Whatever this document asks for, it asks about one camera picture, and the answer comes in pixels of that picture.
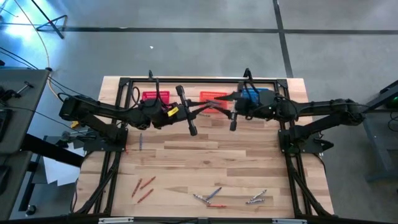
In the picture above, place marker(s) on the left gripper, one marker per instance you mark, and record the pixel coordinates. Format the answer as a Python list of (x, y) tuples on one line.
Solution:
[(161, 115)]

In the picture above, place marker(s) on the orange plastic basket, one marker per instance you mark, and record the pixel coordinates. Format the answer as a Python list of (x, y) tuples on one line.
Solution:
[(206, 96)]

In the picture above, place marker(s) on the yellow plug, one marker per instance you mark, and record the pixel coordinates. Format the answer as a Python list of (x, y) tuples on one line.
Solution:
[(74, 124)]

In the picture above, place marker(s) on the gray side table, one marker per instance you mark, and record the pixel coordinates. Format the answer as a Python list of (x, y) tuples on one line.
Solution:
[(31, 124), (12, 186)]

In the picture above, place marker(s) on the white paper sheet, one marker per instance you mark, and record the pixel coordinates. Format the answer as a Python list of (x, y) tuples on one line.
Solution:
[(59, 174)]

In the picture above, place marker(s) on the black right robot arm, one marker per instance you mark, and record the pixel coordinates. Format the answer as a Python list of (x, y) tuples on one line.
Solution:
[(320, 105)]

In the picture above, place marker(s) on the red plastic basket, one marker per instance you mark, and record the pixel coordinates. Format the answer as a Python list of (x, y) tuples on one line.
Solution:
[(149, 95)]

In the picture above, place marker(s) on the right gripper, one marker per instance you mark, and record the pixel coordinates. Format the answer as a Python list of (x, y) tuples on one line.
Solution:
[(255, 105)]

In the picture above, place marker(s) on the gray crayon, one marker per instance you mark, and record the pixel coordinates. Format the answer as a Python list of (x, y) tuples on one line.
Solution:
[(258, 194), (255, 201), (214, 102), (201, 198), (140, 141)]

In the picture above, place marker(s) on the black clamp tool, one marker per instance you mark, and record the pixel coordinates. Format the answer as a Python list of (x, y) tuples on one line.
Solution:
[(9, 93)]

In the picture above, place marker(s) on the black aluminium table frame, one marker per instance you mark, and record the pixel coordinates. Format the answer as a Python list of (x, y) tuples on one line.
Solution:
[(202, 80)]

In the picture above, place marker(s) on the gray metal table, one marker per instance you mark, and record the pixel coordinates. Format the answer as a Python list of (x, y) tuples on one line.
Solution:
[(374, 143)]

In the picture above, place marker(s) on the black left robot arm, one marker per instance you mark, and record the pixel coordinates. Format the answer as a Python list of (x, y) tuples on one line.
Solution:
[(102, 109)]

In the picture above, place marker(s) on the black caster wheel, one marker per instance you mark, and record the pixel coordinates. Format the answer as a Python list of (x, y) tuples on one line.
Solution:
[(31, 210)]

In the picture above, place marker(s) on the blue plastic basket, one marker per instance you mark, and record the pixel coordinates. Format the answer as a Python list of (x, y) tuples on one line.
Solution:
[(264, 90)]

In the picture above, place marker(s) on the silver hinge bracket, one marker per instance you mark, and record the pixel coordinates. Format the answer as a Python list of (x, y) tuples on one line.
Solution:
[(115, 220), (289, 221)]

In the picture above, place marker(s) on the black tripod stand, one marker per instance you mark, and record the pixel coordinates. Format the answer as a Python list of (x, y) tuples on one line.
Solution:
[(49, 21)]

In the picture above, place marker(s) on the black support beam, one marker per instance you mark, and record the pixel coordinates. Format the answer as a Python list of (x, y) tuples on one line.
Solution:
[(53, 151)]

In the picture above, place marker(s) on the black frame clamp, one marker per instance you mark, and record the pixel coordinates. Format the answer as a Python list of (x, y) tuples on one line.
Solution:
[(247, 74), (150, 74)]

